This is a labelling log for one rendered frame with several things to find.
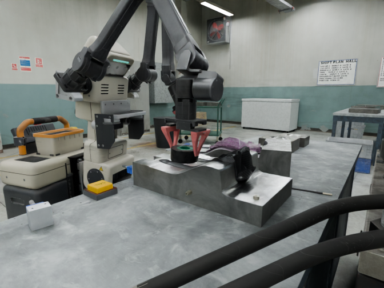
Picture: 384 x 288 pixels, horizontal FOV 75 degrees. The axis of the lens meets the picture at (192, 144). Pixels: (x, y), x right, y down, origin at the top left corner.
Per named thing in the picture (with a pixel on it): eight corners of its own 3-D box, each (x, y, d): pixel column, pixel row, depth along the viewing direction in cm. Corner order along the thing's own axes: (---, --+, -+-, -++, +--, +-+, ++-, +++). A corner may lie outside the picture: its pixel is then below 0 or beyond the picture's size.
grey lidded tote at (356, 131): (333, 137, 646) (334, 124, 640) (337, 135, 676) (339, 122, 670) (361, 140, 606) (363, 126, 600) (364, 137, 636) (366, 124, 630)
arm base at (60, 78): (75, 76, 110) (52, 74, 99) (86, 64, 106) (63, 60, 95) (86, 92, 109) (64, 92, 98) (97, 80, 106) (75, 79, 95)
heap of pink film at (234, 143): (202, 154, 117) (202, 137, 115) (212, 146, 133) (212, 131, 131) (259, 159, 108) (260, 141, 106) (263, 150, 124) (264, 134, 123)
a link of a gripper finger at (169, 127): (179, 156, 68) (180, 122, 66) (160, 151, 72) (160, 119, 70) (194, 151, 73) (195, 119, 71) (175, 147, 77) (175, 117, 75)
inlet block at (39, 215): (22, 212, 72) (19, 195, 71) (42, 207, 75) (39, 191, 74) (31, 231, 63) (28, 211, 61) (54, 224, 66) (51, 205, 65)
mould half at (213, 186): (133, 184, 94) (131, 150, 91) (178, 168, 114) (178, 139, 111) (261, 227, 64) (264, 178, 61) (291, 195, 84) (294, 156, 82)
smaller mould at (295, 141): (258, 148, 153) (258, 137, 152) (267, 144, 165) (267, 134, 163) (291, 153, 141) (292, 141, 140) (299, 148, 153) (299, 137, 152)
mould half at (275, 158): (176, 165, 119) (176, 142, 116) (195, 153, 142) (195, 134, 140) (289, 177, 102) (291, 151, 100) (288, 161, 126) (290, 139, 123)
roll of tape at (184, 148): (164, 159, 71) (164, 147, 70) (182, 154, 77) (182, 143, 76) (187, 166, 66) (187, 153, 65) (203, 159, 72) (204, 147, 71)
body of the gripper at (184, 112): (194, 128, 64) (194, 99, 62) (163, 124, 69) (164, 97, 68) (207, 126, 69) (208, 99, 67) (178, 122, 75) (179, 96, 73)
